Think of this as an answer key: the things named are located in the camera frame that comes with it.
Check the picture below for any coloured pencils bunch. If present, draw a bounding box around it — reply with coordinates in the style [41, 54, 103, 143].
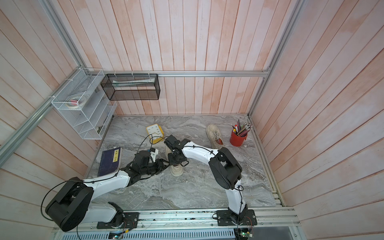
[232, 120, 253, 137]

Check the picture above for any white wire wall shelf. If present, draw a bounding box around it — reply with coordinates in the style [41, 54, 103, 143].
[52, 68, 117, 140]

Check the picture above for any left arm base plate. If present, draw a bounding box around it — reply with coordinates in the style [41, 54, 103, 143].
[97, 212, 139, 230]

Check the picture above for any beige sneaker one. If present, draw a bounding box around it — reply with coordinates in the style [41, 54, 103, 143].
[206, 124, 224, 150]
[166, 147, 184, 177]

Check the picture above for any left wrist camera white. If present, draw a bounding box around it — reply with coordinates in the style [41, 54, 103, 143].
[149, 148, 159, 163]

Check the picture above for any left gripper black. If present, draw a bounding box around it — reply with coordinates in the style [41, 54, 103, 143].
[140, 158, 171, 176]

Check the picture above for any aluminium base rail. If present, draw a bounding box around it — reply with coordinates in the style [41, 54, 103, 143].
[64, 207, 301, 233]

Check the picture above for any tape roll on shelf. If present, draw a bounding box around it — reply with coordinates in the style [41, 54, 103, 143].
[65, 96, 87, 109]

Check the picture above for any dark blue book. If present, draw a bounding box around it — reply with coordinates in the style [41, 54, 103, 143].
[98, 147, 121, 177]

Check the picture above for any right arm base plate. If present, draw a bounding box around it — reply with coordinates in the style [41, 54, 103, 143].
[216, 209, 258, 227]

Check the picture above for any black mesh wall basket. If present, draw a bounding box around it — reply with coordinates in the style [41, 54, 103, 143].
[101, 74, 161, 101]

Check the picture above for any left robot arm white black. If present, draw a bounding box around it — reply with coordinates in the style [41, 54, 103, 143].
[43, 151, 170, 232]

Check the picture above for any red pencil cup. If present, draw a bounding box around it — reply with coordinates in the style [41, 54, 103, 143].
[230, 131, 248, 147]

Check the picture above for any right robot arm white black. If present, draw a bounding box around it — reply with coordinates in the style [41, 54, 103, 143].
[165, 135, 248, 220]

